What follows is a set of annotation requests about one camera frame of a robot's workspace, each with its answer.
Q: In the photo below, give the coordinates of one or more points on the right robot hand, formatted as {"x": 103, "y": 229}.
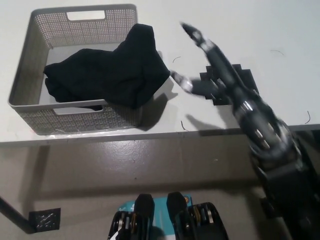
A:
{"x": 222, "y": 72}

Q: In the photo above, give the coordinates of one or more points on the black t-shirt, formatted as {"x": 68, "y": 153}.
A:
{"x": 105, "y": 75}

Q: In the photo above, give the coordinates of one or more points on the black tape patch on table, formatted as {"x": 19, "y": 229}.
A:
{"x": 246, "y": 77}

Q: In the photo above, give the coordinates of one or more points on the robot right black body block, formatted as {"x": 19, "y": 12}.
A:
{"x": 200, "y": 222}

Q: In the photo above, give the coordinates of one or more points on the robot black body block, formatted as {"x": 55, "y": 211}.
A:
{"x": 200, "y": 222}
{"x": 142, "y": 220}

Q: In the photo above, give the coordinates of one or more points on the robot left black body block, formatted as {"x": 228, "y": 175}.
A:
{"x": 142, "y": 220}

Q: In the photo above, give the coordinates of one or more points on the grey perforated plastic basket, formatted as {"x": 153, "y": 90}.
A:
{"x": 25, "y": 75}

